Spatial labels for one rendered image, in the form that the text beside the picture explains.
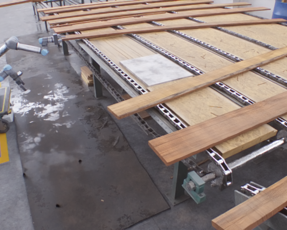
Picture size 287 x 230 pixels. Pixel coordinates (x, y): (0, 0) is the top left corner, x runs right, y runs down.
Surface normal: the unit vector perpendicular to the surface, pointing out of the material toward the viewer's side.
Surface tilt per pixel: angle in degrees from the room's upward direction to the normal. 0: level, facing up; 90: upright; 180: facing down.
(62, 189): 0
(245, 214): 22
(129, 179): 0
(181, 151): 0
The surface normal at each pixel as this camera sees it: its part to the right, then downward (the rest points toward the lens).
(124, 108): 0.00, -0.83
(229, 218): -0.18, -0.95
